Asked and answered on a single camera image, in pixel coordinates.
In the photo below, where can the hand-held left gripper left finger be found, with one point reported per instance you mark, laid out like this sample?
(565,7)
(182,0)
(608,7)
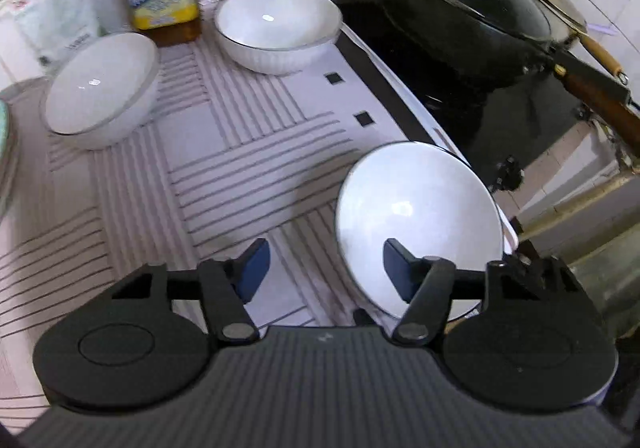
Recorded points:
(252,273)

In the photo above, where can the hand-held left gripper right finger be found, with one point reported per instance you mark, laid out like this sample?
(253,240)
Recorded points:
(400,273)

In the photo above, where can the black stove knob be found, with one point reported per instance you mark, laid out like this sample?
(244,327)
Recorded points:
(507,175)

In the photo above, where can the black stove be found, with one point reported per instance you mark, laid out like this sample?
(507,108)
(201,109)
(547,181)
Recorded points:
(475,112)

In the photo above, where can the black wok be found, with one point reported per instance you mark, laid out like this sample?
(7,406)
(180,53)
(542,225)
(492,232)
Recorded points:
(450,42)

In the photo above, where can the striped tablecloth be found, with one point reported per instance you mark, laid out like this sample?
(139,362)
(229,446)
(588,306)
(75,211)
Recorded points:
(225,142)

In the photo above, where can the white seasoning bag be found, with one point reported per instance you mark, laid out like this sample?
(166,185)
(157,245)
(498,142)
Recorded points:
(55,22)

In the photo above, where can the small pot with lid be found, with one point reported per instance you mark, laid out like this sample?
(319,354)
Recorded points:
(555,2)

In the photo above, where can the white ribbed bowl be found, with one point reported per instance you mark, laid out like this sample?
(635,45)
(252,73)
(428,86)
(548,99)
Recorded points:
(420,198)
(95,87)
(277,20)

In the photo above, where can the white sun print plate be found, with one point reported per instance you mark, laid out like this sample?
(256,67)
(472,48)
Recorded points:
(9,177)

